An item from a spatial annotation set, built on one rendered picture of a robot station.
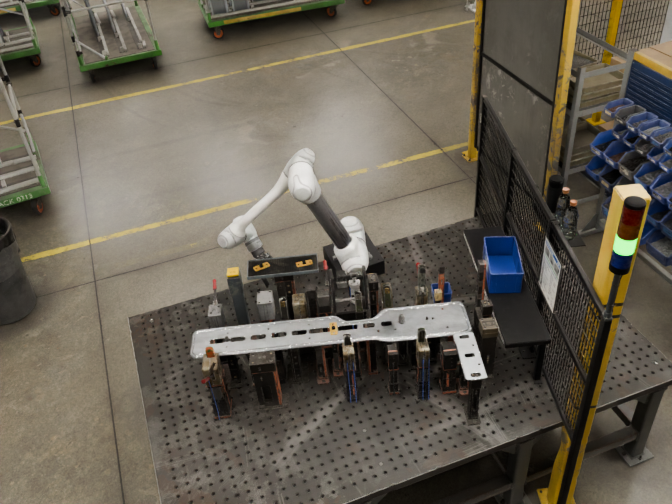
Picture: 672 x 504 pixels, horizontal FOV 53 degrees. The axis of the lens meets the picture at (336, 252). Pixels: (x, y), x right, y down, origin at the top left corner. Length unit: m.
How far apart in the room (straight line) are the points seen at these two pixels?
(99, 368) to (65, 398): 0.29
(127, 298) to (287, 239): 1.35
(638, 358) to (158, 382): 2.49
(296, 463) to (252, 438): 0.26
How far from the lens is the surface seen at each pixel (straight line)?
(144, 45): 9.08
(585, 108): 5.45
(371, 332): 3.35
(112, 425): 4.60
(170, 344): 3.93
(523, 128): 5.66
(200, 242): 5.78
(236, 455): 3.35
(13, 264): 5.38
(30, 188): 6.62
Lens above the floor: 3.40
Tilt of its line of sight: 39 degrees down
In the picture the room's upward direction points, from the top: 5 degrees counter-clockwise
